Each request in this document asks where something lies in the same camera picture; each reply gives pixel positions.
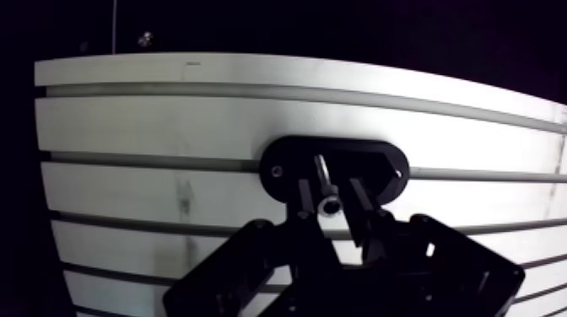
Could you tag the steel bolt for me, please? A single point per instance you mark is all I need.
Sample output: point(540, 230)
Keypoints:
point(328, 199)

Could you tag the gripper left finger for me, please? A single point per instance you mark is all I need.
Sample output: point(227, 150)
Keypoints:
point(248, 265)

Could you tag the black oval holder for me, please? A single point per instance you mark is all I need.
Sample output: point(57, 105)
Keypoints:
point(288, 170)

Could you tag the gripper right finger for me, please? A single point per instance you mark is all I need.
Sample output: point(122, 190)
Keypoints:
point(443, 270)

